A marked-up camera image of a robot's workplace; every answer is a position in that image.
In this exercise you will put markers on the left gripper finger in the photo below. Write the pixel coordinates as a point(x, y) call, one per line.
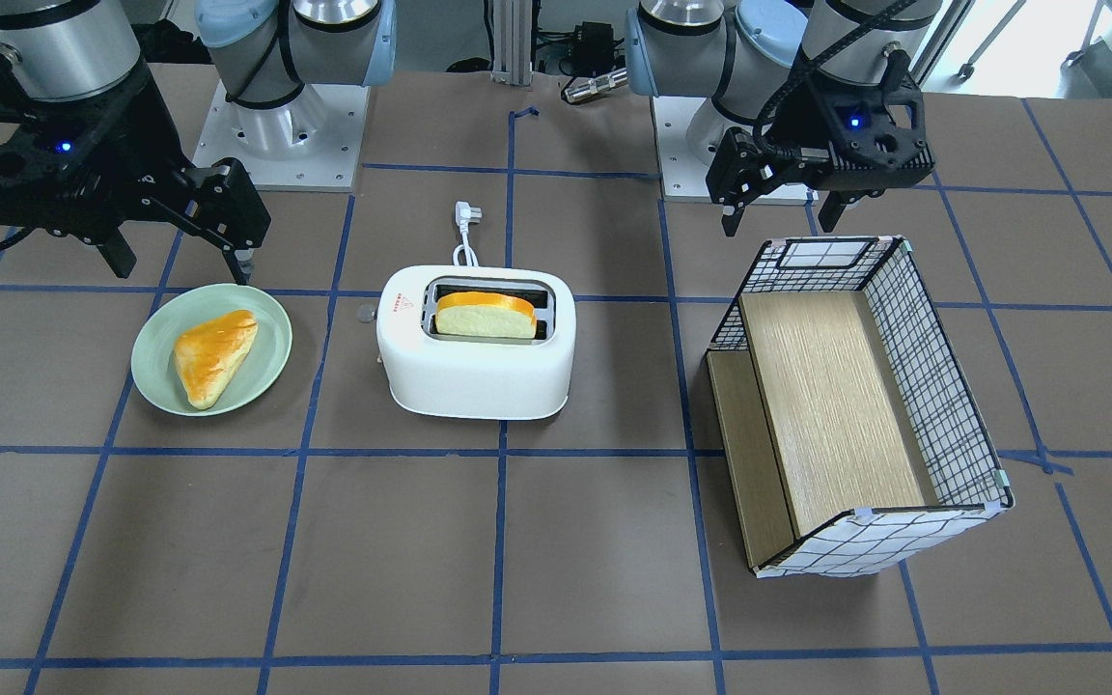
point(832, 210)
point(733, 208)

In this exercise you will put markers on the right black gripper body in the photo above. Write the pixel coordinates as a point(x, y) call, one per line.
point(137, 124)

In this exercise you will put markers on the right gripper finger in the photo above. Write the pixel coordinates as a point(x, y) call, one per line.
point(240, 262)
point(117, 253)

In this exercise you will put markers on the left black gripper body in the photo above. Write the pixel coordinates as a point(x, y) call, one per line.
point(792, 124)

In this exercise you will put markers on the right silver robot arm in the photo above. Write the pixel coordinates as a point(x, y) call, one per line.
point(265, 52)

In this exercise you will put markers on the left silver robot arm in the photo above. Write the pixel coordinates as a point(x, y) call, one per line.
point(741, 56)

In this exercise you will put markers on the white two-slot toaster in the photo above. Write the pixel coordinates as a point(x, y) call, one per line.
point(432, 372)

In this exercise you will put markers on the yellow bread slice in toaster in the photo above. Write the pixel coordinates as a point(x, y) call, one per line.
point(485, 314)

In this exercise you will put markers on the green round plate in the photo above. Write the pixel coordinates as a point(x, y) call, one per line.
point(156, 372)

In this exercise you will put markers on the golden triangular pastry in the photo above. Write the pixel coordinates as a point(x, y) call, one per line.
point(208, 356)

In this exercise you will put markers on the silver metal cylinder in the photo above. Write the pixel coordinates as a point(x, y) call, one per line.
point(581, 90)

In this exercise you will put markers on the grid-patterned fabric basket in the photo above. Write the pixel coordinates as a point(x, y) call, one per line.
point(852, 437)

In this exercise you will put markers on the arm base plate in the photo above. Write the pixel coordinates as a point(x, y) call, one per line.
point(311, 144)
point(686, 133)

